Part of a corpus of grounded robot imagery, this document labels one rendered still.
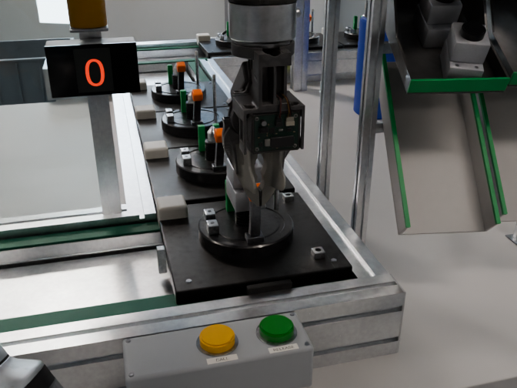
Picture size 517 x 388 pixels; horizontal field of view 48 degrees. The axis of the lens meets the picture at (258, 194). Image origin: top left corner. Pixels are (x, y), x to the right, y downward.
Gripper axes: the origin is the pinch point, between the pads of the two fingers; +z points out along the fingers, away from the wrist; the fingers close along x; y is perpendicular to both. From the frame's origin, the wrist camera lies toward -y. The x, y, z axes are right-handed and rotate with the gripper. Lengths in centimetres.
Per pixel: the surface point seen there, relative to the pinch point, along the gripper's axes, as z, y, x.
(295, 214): 10.1, -11.5, 8.9
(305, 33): 2, -114, 45
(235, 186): 1.1, -5.3, -2.0
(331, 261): 10.1, 2.9, 9.6
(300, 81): 18, -115, 44
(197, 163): 8.1, -31.0, -3.4
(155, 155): 9.5, -40.3, -10.2
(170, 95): 8, -76, -3
